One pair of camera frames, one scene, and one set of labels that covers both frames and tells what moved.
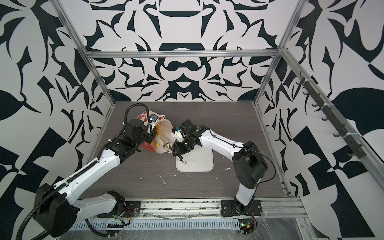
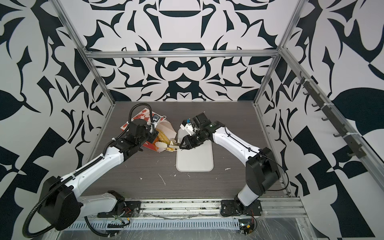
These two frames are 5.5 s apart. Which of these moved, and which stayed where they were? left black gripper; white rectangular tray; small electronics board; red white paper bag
Moved: red white paper bag
Stayed: white rectangular tray; small electronics board; left black gripper
